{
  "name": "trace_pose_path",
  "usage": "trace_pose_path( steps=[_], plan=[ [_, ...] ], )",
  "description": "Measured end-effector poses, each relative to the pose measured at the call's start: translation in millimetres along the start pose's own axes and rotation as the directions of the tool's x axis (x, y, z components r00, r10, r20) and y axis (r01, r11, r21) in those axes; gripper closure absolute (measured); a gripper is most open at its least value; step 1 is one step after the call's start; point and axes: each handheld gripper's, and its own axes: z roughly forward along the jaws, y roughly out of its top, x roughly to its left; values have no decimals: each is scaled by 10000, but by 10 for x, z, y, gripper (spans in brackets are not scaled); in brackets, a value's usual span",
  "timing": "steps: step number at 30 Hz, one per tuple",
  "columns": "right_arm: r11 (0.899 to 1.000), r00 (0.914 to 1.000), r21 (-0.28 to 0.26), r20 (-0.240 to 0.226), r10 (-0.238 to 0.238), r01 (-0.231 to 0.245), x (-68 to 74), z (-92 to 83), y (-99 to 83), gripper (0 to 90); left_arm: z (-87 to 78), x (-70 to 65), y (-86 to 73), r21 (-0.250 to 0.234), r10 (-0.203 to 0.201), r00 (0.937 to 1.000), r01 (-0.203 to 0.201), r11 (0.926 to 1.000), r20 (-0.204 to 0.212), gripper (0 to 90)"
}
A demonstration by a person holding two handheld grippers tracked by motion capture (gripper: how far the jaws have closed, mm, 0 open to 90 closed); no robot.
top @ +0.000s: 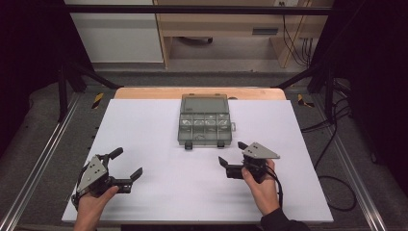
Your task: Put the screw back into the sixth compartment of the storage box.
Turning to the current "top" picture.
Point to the black metal frame stand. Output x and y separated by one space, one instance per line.
328 93
63 93

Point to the grey clear plastic organizer box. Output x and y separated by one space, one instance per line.
205 106

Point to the white table cover board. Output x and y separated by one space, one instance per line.
154 134

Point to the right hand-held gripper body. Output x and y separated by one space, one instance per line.
258 152

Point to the white cabinet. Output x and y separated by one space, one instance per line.
117 35

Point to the pile of small metal parts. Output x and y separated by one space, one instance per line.
186 121
223 121
210 122
198 122

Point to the wooden table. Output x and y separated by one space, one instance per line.
154 93

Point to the person's right hand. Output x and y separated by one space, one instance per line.
264 192

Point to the black curtain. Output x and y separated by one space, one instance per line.
372 70
29 57

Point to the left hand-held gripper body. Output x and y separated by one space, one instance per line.
93 174

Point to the person's left hand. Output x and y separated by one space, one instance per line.
91 207

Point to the light wooden desk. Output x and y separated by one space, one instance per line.
224 24

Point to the aluminium floor rail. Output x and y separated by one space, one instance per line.
359 179
35 160

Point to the black horizontal frame bar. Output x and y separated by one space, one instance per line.
198 9

